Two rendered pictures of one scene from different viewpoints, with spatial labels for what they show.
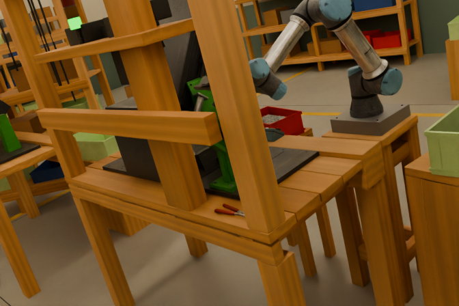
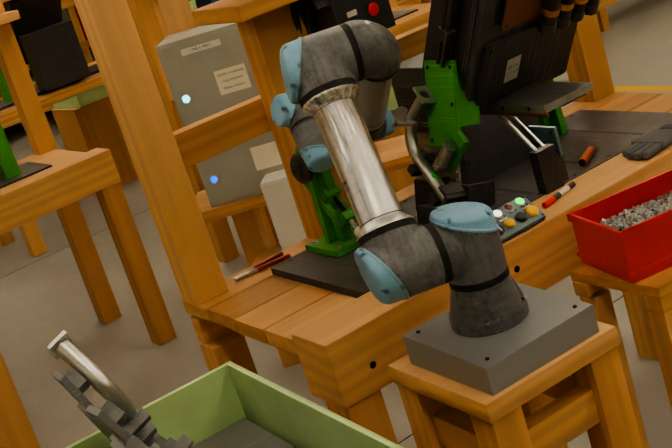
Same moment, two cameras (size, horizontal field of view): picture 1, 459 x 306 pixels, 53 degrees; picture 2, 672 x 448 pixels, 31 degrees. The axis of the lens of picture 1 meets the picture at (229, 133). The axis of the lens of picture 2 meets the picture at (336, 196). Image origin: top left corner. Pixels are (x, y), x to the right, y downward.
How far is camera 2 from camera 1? 3.56 m
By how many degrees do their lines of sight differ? 96
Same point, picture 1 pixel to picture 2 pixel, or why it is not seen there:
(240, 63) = (120, 106)
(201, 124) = not seen: hidden behind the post
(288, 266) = (210, 356)
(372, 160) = (312, 360)
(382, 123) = (410, 344)
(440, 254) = not seen: outside the picture
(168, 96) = (266, 86)
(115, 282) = (629, 301)
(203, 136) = not seen: hidden behind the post
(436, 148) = (225, 398)
